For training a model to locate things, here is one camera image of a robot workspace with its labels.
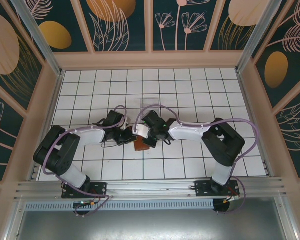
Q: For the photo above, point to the brown leather card holder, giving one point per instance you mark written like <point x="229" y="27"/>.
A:
<point x="140" y="146"/>

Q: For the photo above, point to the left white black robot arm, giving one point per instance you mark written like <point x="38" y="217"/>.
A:
<point x="90" y="136"/>

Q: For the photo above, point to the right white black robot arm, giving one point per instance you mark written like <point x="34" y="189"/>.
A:
<point x="190" y="132"/>

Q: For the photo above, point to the clear acrylic card stand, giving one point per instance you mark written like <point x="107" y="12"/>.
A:
<point x="150" y="102"/>

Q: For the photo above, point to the grey metal sheet panel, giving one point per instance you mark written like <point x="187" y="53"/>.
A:
<point x="152" y="225"/>

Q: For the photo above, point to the aluminium mounting rail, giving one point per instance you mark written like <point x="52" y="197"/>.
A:
<point x="152" y="187"/>

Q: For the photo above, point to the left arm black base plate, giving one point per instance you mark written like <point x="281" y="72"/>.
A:
<point x="100" y="190"/>

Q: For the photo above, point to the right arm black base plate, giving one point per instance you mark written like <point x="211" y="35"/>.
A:
<point x="202" y="190"/>

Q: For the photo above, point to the aluminium frame post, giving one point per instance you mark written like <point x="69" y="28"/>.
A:
<point x="38" y="37"/>
<point x="260" y="37"/>

